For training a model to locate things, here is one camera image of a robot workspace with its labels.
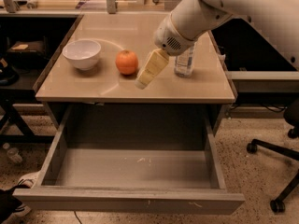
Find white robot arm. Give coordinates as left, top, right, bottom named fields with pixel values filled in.
left=135, top=0, right=299, bottom=89

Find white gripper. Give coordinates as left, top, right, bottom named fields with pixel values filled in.
left=135, top=15, right=195, bottom=90

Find white ceramic bowl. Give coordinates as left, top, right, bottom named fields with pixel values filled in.
left=63, top=39, right=102, bottom=70

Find orange fruit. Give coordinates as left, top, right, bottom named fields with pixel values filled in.
left=115, top=49, right=138, bottom=76

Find small jar on floor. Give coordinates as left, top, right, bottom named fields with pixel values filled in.
left=3, top=143, right=23, bottom=164

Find open grey drawer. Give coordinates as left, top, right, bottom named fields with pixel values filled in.
left=14, top=104, right=244, bottom=215

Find white sneaker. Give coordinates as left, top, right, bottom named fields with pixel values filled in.
left=0, top=172, right=39, bottom=224

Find clear plastic water bottle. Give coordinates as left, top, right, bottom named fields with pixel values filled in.
left=174, top=45, right=195, bottom=77

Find black office chair base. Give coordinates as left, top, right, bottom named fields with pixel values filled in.
left=246, top=98, right=299, bottom=214

